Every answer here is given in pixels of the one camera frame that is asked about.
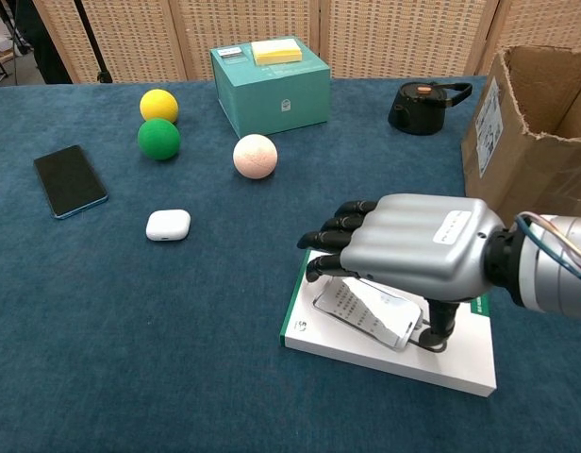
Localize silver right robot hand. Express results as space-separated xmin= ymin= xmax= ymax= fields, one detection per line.
xmin=297 ymin=193 xmax=516 ymax=353

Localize white tag card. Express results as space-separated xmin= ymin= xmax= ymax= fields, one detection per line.
xmin=311 ymin=277 xmax=424 ymax=350

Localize pink ball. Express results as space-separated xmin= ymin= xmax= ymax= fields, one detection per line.
xmin=232 ymin=133 xmax=278 ymax=180

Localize white earbuds case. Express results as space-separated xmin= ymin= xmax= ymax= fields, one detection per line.
xmin=145 ymin=209 xmax=192 ymax=243

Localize white USB hub box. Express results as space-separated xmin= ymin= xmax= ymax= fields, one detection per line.
xmin=279 ymin=249 xmax=498 ymax=398

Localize open brown cardboard box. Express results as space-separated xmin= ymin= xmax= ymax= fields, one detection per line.
xmin=461 ymin=44 xmax=581 ymax=227

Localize teal cardboard product box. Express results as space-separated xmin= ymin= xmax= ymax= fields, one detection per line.
xmin=209 ymin=36 xmax=332 ymax=142

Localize green foam ball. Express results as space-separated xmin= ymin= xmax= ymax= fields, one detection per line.
xmin=137 ymin=117 xmax=182 ymax=161

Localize yellow foam ball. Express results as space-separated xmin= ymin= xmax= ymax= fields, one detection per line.
xmin=139 ymin=88 xmax=179 ymax=125

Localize woven wooden folding screen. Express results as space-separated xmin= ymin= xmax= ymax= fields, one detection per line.
xmin=31 ymin=0 xmax=581 ymax=85

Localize yellow sticky note pad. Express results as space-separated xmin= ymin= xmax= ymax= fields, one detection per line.
xmin=250 ymin=39 xmax=305 ymax=67

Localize blue table mat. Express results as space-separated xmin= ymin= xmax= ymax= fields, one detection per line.
xmin=0 ymin=75 xmax=581 ymax=453

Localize black smartphone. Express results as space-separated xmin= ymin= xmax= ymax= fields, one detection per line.
xmin=33 ymin=144 xmax=109 ymax=221

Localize black tripod stand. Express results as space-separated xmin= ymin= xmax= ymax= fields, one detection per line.
xmin=72 ymin=0 xmax=114 ymax=85

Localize person in dark trousers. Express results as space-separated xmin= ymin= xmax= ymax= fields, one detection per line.
xmin=16 ymin=0 xmax=75 ymax=86

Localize black teapot with handle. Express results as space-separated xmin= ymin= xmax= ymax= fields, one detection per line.
xmin=387 ymin=80 xmax=474 ymax=137

